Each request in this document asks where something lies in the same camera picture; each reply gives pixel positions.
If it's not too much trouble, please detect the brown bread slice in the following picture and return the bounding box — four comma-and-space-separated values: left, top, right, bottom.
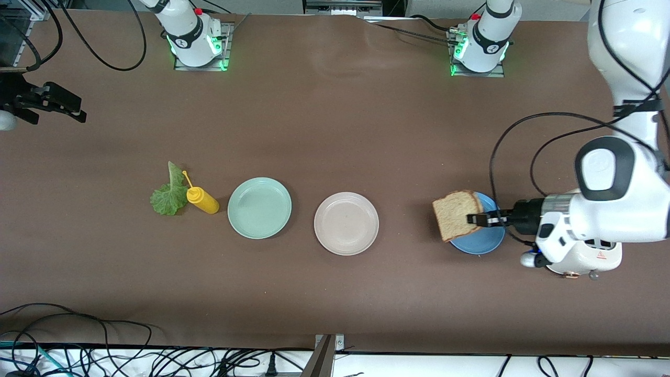
432, 190, 485, 243

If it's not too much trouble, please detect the green lettuce leaf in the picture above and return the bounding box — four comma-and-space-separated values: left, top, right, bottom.
150, 161, 190, 216

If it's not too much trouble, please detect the blue plate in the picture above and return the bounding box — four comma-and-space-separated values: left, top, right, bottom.
449, 192, 506, 256

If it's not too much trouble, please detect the beige plate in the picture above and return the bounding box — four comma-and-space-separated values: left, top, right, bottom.
314, 192, 379, 257

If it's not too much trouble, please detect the mint green plate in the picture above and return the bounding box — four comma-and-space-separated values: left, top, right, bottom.
227, 177, 293, 240

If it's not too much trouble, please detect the aluminium profile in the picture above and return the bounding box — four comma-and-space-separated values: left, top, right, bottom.
0, 0, 53, 21

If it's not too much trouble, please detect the white toaster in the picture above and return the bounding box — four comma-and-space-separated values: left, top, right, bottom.
544, 238, 623, 281

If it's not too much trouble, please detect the yellow squeeze bottle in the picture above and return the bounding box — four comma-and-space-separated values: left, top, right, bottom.
182, 170, 220, 215

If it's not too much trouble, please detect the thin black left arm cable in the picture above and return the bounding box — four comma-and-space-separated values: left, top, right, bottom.
530, 122, 661, 198

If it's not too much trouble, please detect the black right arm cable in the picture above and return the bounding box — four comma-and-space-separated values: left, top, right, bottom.
57, 0, 148, 72
0, 0, 63, 73

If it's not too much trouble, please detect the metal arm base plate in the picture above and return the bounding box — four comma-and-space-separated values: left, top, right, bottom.
448, 29, 506, 78
174, 22, 232, 72

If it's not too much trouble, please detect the grey metal post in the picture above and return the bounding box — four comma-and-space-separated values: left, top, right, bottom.
301, 334, 346, 377

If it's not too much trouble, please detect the teal cable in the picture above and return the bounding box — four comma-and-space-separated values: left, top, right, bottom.
0, 339, 61, 377

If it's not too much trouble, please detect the aluminium frame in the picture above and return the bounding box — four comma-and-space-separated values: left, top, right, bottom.
303, 0, 385, 18

